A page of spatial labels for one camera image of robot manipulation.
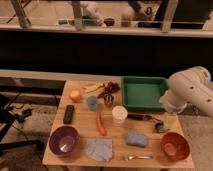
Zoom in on blue-grey cloth towel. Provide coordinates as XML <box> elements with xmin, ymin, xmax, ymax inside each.
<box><xmin>85</xmin><ymin>139</ymin><xmax>113</xmax><ymax>162</ymax></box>

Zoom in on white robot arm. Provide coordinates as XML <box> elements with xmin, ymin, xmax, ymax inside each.
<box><xmin>159</xmin><ymin>66</ymin><xmax>213</xmax><ymax>118</ymax></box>

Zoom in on brown dried item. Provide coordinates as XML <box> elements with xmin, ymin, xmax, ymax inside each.
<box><xmin>98</xmin><ymin>82</ymin><xmax>120</xmax><ymax>98</ymax></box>

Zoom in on small blue cup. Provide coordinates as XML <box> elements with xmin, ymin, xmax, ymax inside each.
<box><xmin>87</xmin><ymin>96</ymin><xmax>98</xmax><ymax>111</ymax></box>

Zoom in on white cup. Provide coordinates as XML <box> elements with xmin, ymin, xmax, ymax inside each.
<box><xmin>112</xmin><ymin>106</ymin><xmax>128</xmax><ymax>125</ymax></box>

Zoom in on green plastic tray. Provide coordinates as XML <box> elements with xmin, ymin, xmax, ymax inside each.
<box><xmin>121</xmin><ymin>76</ymin><xmax>168</xmax><ymax>111</ymax></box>

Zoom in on orange peach fruit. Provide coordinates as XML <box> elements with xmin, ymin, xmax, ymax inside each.
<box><xmin>70</xmin><ymin>90</ymin><xmax>81</xmax><ymax>103</ymax></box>

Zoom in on wooden table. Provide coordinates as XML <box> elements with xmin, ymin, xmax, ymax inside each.
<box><xmin>42</xmin><ymin>79</ymin><xmax>195</xmax><ymax>170</ymax></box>

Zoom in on black remote control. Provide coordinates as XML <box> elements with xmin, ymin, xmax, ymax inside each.
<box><xmin>63</xmin><ymin>105</ymin><xmax>74</xmax><ymax>124</ymax></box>

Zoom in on blue sponge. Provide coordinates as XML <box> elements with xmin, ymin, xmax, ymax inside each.
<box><xmin>126</xmin><ymin>132</ymin><xmax>148</xmax><ymax>147</ymax></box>

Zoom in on dark red background bowl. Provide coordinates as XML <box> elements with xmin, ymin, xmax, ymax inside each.
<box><xmin>104</xmin><ymin>18</ymin><xmax>115</xmax><ymax>27</ymax></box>

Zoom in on green background box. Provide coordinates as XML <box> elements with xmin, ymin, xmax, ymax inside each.
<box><xmin>82</xmin><ymin>16</ymin><xmax>99</xmax><ymax>26</ymax></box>

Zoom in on purple bowl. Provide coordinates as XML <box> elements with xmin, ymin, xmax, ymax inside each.
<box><xmin>49</xmin><ymin>126</ymin><xmax>79</xmax><ymax>157</ymax></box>

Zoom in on red-orange bowl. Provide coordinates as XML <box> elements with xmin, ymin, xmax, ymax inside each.
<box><xmin>161</xmin><ymin>132</ymin><xmax>190</xmax><ymax>161</ymax></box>

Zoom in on black-handled tool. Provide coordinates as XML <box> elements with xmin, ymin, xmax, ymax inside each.
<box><xmin>127</xmin><ymin>114</ymin><xmax>168</xmax><ymax>133</ymax></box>

